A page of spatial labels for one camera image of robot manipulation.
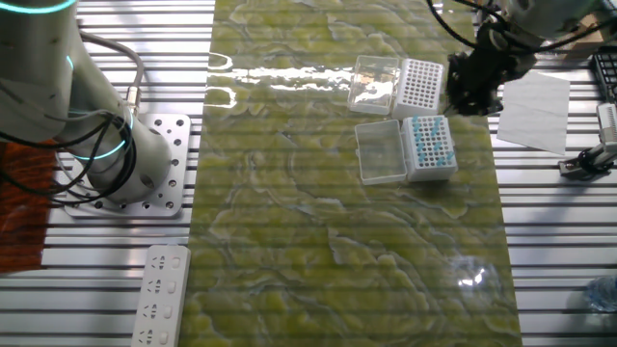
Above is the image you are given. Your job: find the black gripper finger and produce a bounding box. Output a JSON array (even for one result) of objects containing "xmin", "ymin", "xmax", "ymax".
[
  {"xmin": 452, "ymin": 79, "xmax": 502, "ymax": 117},
  {"xmin": 446, "ymin": 51, "xmax": 478, "ymax": 97}
]

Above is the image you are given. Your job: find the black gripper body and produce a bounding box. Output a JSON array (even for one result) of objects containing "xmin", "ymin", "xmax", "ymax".
[{"xmin": 467, "ymin": 23, "xmax": 537, "ymax": 88}]

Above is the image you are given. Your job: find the white pipette tip rack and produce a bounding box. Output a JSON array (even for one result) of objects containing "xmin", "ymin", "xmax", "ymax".
[
  {"xmin": 390, "ymin": 57, "xmax": 445, "ymax": 120},
  {"xmin": 401, "ymin": 114, "xmax": 459, "ymax": 183}
]

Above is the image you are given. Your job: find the white paper sheet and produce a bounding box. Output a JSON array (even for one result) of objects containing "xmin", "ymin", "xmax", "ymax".
[{"xmin": 496, "ymin": 69, "xmax": 572, "ymax": 156}]

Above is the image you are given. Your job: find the black keyboard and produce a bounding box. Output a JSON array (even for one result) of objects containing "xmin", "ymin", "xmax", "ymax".
[{"xmin": 590, "ymin": 46, "xmax": 617, "ymax": 103}]

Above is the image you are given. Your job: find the black clamp tool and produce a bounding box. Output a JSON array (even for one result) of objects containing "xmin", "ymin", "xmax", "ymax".
[{"xmin": 558, "ymin": 147, "xmax": 616, "ymax": 182}]

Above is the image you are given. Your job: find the green marble pattern mat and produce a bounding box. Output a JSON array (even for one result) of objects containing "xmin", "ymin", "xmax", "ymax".
[{"xmin": 177, "ymin": 0, "xmax": 524, "ymax": 347}]

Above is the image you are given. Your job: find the clear water bottle blue cap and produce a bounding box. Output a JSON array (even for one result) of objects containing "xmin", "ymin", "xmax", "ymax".
[{"xmin": 584, "ymin": 275, "xmax": 617, "ymax": 313}]

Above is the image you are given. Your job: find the white power strip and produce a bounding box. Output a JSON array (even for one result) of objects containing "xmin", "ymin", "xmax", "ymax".
[{"xmin": 130, "ymin": 244, "xmax": 192, "ymax": 347}]

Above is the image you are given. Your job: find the reddish brown wooden table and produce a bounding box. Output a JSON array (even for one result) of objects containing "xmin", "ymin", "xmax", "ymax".
[{"xmin": 0, "ymin": 139, "xmax": 57, "ymax": 275}]

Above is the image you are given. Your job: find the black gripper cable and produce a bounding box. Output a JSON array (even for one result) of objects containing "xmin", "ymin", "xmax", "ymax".
[{"xmin": 425, "ymin": 0, "xmax": 617, "ymax": 55}]

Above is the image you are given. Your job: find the small silver side camera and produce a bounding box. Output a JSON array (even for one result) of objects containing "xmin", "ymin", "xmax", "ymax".
[{"xmin": 596, "ymin": 102, "xmax": 617, "ymax": 168}]

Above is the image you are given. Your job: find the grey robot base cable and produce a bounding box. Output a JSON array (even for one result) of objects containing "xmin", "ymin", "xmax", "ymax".
[{"xmin": 78, "ymin": 31, "xmax": 146, "ymax": 119}]

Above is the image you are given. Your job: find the black looped cable bundle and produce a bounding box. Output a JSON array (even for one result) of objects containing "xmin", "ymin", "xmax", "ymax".
[{"xmin": 0, "ymin": 111, "xmax": 140, "ymax": 204}]

